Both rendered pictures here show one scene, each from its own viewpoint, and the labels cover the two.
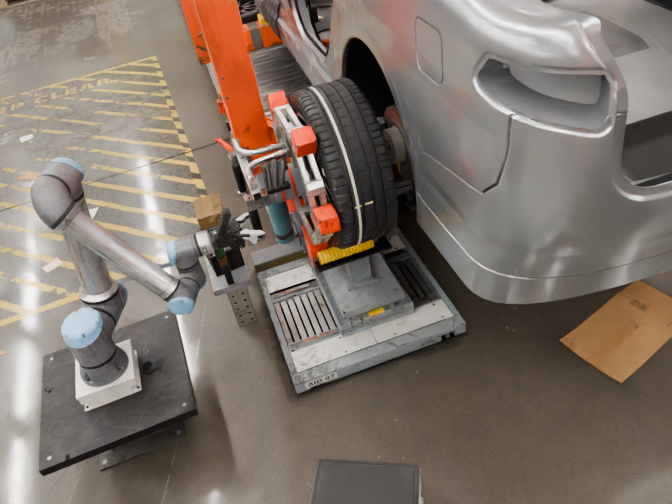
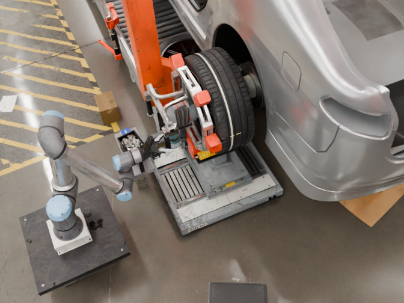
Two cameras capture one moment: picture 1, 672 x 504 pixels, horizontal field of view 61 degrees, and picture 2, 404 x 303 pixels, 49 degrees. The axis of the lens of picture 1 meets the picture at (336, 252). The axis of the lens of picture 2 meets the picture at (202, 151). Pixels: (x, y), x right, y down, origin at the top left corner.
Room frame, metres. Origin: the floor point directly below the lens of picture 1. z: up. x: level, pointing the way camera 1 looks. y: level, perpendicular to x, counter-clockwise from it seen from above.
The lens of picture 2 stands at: (-0.01, 0.34, 2.91)
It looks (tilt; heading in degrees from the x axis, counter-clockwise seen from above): 52 degrees down; 351
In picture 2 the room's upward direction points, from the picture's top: 5 degrees counter-clockwise
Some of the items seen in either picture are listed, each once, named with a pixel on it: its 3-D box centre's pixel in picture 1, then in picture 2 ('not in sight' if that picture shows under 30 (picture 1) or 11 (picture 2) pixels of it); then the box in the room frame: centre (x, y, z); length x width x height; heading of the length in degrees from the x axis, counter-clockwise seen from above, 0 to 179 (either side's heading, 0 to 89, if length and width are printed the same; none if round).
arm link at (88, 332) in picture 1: (88, 335); (61, 211); (1.58, 1.00, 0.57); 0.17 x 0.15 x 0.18; 171
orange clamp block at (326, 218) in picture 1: (326, 219); (213, 143); (1.65, 0.01, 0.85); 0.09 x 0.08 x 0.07; 11
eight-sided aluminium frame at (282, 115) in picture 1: (301, 177); (192, 109); (1.96, 0.08, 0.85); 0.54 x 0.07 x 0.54; 11
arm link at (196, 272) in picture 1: (191, 274); (125, 174); (1.67, 0.57, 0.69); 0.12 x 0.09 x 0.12; 171
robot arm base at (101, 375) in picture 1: (101, 359); (67, 223); (1.57, 1.01, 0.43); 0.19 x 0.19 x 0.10
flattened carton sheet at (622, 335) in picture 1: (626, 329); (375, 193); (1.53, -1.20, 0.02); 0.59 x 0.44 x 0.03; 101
